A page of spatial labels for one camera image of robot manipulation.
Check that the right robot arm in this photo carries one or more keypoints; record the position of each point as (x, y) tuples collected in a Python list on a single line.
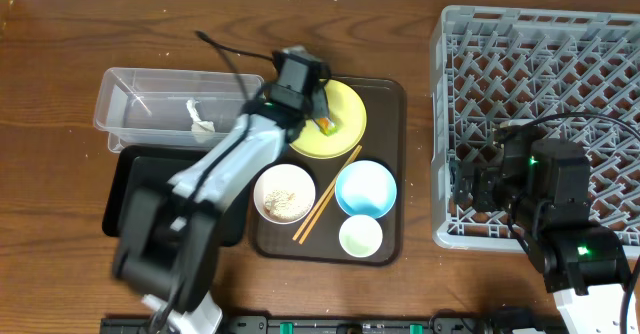
[(542, 186)]

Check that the blue bowl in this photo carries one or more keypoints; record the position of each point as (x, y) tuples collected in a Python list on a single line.
[(366, 187)]

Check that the grey dishwasher rack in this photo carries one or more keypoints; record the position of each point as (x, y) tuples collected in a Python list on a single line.
[(577, 73)]

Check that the pile of rice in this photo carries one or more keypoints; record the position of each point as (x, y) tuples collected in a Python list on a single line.
[(283, 205)]

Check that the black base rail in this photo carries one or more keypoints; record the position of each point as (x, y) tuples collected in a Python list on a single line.
[(438, 325)]

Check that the green snack wrapper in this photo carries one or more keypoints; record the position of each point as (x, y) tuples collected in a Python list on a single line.
[(326, 126)]

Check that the black tray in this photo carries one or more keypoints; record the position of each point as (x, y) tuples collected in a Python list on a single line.
[(138, 164)]

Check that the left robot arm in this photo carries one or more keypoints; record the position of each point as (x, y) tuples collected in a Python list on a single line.
[(171, 231)]

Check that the white pink rice bowl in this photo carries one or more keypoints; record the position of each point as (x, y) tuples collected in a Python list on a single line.
[(287, 177)]

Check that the white tissue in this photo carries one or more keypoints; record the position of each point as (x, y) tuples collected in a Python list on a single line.
[(198, 126)]

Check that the yellow plate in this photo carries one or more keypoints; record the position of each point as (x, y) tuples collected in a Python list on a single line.
[(347, 112)]

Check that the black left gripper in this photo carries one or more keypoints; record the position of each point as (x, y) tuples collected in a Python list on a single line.
[(323, 110)]

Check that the clear plastic bin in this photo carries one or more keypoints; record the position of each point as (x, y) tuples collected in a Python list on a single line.
[(139, 106)]

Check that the brown serving tray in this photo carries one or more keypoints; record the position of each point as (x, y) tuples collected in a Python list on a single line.
[(384, 143)]

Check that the small white cup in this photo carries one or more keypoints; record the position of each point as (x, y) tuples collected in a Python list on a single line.
[(360, 236)]

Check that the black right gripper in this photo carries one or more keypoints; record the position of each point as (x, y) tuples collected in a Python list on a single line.
[(486, 178)]

